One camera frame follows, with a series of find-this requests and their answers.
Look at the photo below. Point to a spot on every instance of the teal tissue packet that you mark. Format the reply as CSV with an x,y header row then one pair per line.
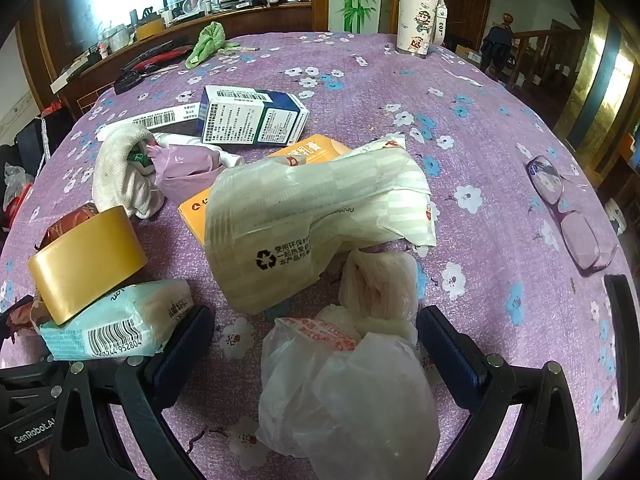
x,y
125,320

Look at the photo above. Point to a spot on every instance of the wooden door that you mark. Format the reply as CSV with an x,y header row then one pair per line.
x,y
467,0

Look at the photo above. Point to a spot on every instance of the green cloth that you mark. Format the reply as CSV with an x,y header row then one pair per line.
x,y
207,42

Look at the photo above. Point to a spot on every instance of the purple floral tablecloth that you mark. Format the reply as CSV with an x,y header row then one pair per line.
x,y
380,85

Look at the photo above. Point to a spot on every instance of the flat white barcode box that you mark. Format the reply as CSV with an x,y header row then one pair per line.
x,y
155,119

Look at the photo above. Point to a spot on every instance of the small black object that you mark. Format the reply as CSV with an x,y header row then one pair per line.
x,y
129,82

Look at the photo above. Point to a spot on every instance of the red snack wrapper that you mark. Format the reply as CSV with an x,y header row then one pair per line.
x,y
62,225

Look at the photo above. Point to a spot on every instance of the wooden counter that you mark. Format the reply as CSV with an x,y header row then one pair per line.
x,y
110,67

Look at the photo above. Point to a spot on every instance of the large white plastic bag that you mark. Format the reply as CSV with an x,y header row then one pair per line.
x,y
300,210

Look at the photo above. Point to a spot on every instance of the wide tan tape roll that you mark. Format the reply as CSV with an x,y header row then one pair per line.
x,y
85,255

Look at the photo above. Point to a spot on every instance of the wooden stair railing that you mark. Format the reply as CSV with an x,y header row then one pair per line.
x,y
535,55

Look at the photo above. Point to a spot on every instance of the black bag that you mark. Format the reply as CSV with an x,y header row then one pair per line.
x,y
42,140

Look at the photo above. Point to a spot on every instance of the red black hand tool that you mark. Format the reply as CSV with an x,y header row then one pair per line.
x,y
157,57

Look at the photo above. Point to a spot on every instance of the pink red wrapper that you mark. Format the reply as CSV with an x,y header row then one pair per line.
x,y
17,327

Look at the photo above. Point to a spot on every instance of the crumpled transparent plastic bag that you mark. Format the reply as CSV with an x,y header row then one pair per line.
x,y
17,185

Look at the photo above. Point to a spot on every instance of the clear plastic bag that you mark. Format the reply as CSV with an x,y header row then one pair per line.
x,y
350,400

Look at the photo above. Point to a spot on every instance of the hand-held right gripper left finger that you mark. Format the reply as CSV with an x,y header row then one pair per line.
x,y
177,355

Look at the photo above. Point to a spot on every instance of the orange cardboard box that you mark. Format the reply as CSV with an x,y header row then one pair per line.
x,y
197,217

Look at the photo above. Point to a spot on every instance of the blue white medicine box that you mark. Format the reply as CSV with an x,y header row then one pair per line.
x,y
250,115

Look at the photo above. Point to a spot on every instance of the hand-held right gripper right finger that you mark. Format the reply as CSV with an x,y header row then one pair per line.
x,y
450,355

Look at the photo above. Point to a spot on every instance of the pink plastic bag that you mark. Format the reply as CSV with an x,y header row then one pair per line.
x,y
182,170

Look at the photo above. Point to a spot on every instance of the crumpled white tissue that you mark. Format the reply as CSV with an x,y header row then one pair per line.
x,y
377,285

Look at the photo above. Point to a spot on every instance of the white cartoon tumbler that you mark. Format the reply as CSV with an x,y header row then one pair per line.
x,y
417,15

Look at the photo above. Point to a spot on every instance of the purple eyeglasses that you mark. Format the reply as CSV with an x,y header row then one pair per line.
x,y
575,225

